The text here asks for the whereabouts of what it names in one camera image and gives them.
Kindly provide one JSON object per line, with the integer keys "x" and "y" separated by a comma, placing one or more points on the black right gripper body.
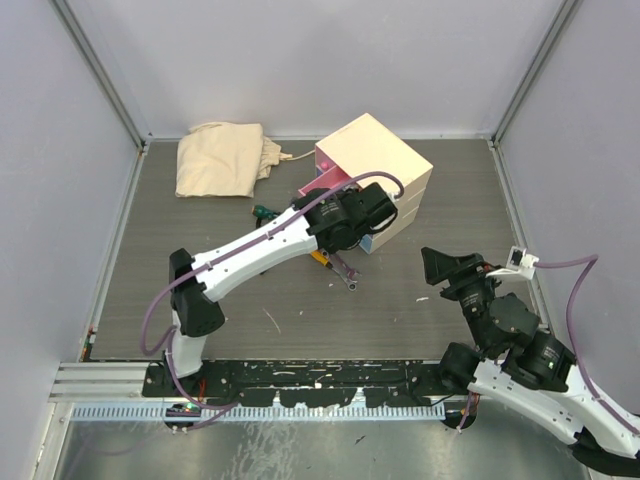
{"x": 471, "y": 289}

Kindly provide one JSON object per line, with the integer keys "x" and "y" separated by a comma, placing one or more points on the orange handle screwdriver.
{"x": 322, "y": 257}

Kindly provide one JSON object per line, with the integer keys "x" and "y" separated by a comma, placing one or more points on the green handle screwdriver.
{"x": 261, "y": 212}

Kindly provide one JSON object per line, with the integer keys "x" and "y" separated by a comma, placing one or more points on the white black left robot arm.
{"x": 332, "y": 220}

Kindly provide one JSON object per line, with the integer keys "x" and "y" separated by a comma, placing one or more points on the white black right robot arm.
{"x": 524, "y": 366}

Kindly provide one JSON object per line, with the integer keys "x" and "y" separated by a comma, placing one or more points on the silver combination wrench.
{"x": 343, "y": 267}

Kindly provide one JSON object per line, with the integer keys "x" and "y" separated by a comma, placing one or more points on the silver ratchet wrench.
{"x": 349, "y": 282}

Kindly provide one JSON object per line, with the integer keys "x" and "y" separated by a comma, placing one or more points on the beige folded cloth bag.
{"x": 223, "y": 159}

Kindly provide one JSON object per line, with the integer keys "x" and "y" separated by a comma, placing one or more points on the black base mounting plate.
{"x": 259, "y": 383}

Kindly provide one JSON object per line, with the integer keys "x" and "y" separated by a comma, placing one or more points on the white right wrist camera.
{"x": 520, "y": 266}

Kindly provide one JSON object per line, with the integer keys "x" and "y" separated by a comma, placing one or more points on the aluminium frame rail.
{"x": 98, "y": 381}

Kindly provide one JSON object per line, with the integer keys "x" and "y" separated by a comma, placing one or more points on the light blue cable duct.
{"x": 163, "y": 411}

